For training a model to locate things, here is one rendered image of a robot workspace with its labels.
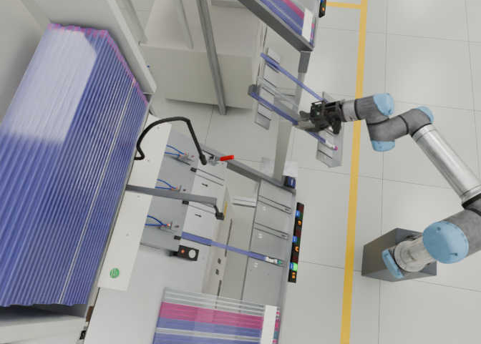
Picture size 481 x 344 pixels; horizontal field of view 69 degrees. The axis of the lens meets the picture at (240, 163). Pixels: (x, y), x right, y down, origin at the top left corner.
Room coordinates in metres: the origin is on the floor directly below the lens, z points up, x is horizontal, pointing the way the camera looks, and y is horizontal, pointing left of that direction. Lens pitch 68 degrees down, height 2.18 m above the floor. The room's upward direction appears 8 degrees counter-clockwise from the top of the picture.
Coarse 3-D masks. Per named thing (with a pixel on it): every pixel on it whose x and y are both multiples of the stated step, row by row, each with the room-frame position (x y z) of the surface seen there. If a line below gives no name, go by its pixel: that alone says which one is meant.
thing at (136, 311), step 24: (216, 168) 0.46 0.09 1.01; (192, 192) 0.37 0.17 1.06; (216, 192) 0.38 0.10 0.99; (192, 216) 0.29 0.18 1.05; (192, 240) 0.21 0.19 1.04; (144, 264) 0.15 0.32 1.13; (168, 264) 0.14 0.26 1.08; (192, 264) 0.14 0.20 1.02; (144, 288) 0.08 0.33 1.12; (192, 288) 0.07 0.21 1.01; (96, 312) 0.03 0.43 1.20; (120, 312) 0.02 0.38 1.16; (144, 312) 0.02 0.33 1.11; (96, 336) -0.03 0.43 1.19; (120, 336) -0.04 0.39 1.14; (144, 336) -0.05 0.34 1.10
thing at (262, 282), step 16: (272, 192) 0.41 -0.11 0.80; (288, 192) 0.42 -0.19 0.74; (256, 208) 0.34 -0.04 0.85; (272, 208) 0.34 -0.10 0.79; (288, 208) 0.35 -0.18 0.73; (256, 224) 0.28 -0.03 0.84; (272, 224) 0.28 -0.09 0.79; (256, 240) 0.22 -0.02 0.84; (272, 240) 0.22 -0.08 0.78; (272, 256) 0.16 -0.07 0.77; (256, 272) 0.10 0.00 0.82; (272, 272) 0.10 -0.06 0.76; (256, 288) 0.05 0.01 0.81; (272, 288) 0.04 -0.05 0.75; (272, 304) -0.01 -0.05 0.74
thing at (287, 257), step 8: (296, 200) 0.38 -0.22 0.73; (288, 224) 0.28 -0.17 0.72; (288, 232) 0.25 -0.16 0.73; (288, 240) 0.22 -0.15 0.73; (288, 248) 0.18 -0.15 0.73; (288, 256) 0.15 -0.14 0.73; (288, 264) 0.12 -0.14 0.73; (280, 296) 0.01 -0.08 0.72; (280, 304) -0.02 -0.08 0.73; (280, 312) -0.05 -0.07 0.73; (280, 320) -0.08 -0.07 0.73; (280, 328) -0.10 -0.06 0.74; (280, 336) -0.13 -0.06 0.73
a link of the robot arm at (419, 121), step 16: (416, 112) 0.52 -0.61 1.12; (416, 128) 0.46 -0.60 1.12; (432, 128) 0.45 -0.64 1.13; (432, 144) 0.39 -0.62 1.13; (448, 144) 0.38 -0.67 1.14; (432, 160) 0.35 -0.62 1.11; (448, 160) 0.33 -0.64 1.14; (448, 176) 0.28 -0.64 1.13; (464, 176) 0.27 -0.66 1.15; (464, 192) 0.22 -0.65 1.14; (480, 192) 0.21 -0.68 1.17; (464, 208) 0.18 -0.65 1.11; (480, 208) 0.16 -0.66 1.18
